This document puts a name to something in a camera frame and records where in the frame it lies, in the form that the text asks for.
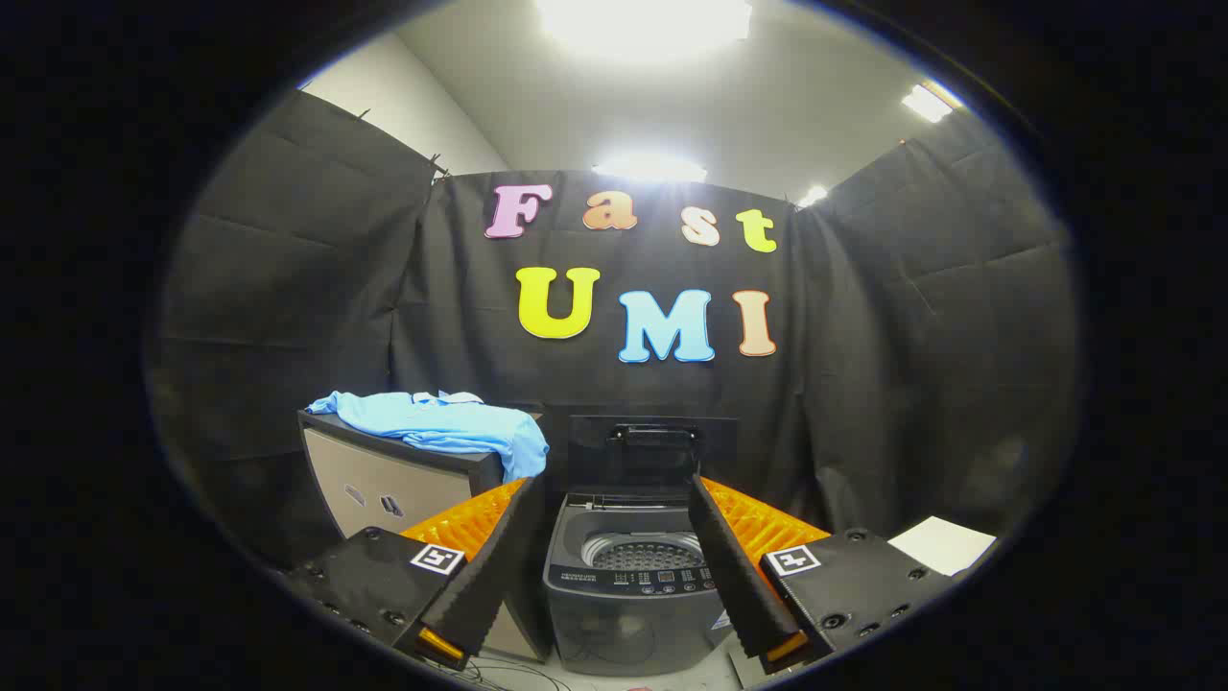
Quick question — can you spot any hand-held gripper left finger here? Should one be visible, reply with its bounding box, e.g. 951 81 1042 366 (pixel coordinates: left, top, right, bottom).
288 477 549 671

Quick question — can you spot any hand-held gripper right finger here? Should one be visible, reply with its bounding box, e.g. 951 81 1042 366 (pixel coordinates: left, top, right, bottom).
687 474 956 675

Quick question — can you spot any grey washing machine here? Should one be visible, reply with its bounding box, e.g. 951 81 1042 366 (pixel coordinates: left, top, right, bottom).
542 491 740 675

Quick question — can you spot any dark washing machine lid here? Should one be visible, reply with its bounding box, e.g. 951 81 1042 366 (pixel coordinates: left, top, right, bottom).
566 415 740 496

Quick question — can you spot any light blue polo shirt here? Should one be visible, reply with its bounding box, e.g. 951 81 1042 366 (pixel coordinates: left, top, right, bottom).
307 390 551 483

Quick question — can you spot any white flat sheet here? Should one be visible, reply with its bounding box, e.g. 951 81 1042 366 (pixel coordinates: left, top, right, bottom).
887 516 999 577

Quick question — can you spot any thin floor cable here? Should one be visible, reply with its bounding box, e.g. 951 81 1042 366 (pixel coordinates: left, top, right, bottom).
451 653 572 691

